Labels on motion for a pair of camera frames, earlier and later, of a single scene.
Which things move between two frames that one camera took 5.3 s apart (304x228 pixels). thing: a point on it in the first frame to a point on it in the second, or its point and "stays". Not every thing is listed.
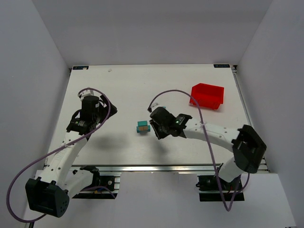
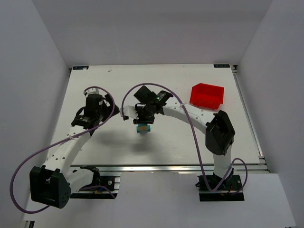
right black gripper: x=156 y=130 to x=143 y=120
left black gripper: x=107 y=110 stays
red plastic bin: x=208 y=96 stays
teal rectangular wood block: x=142 y=123 stays
